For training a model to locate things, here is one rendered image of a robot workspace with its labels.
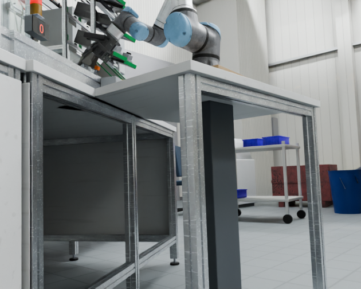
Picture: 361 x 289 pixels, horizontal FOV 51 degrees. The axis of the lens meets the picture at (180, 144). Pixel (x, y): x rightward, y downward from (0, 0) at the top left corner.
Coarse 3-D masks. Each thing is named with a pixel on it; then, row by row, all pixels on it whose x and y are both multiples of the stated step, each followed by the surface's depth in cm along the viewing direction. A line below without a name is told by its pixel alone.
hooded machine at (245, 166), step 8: (240, 144) 631; (248, 152) 641; (240, 160) 614; (248, 160) 629; (240, 168) 612; (248, 168) 627; (240, 176) 610; (248, 176) 626; (240, 184) 608; (248, 184) 624; (248, 192) 622
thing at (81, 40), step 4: (80, 32) 206; (76, 36) 207; (80, 36) 206; (76, 40) 207; (80, 40) 206; (84, 40) 204; (88, 40) 203; (80, 44) 206; (84, 44) 204; (88, 44) 203; (112, 52) 197; (116, 52) 198; (112, 56) 204; (116, 56) 199; (120, 56) 202; (124, 60) 207
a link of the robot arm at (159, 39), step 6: (168, 0) 169; (162, 6) 172; (168, 6) 170; (162, 12) 171; (168, 12) 170; (156, 18) 173; (162, 18) 171; (156, 24) 173; (162, 24) 172; (156, 30) 173; (162, 30) 173; (156, 36) 173; (162, 36) 175; (150, 42) 174; (156, 42) 175; (162, 42) 177
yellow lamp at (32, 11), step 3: (33, 3) 161; (36, 3) 162; (30, 6) 162; (33, 6) 161; (36, 6) 161; (39, 6) 162; (30, 9) 162; (33, 9) 161; (36, 9) 161; (39, 9) 162; (30, 12) 162; (33, 12) 161; (36, 12) 161; (39, 12) 162
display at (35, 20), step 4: (32, 16) 157; (32, 20) 157; (36, 20) 159; (40, 20) 162; (32, 24) 157; (36, 24) 159; (32, 28) 156; (36, 28) 159; (48, 28) 168; (36, 32) 159; (48, 32) 167; (48, 36) 167; (48, 40) 168
